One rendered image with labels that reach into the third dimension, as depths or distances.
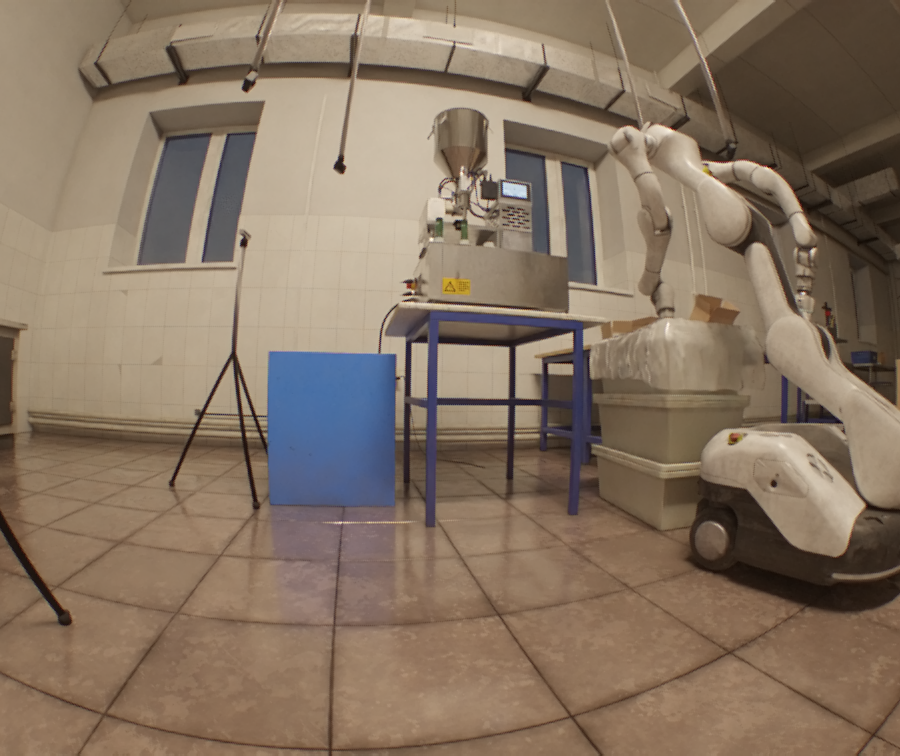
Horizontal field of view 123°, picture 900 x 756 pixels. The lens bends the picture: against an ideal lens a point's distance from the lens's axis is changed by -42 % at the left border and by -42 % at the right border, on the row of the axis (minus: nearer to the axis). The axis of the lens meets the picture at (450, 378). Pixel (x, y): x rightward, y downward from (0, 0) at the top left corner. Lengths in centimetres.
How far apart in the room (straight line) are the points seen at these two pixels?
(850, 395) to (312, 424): 169
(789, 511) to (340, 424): 146
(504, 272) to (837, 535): 139
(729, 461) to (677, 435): 39
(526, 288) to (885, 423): 131
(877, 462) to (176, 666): 141
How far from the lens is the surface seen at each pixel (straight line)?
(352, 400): 161
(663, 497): 143
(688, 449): 146
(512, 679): 73
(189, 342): 342
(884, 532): 104
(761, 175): 166
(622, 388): 169
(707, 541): 116
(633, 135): 149
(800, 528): 102
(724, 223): 134
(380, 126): 387
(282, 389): 164
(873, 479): 111
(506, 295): 163
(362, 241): 333
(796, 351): 116
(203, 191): 426
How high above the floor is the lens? 46
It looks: 2 degrees up
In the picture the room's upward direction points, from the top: 1 degrees clockwise
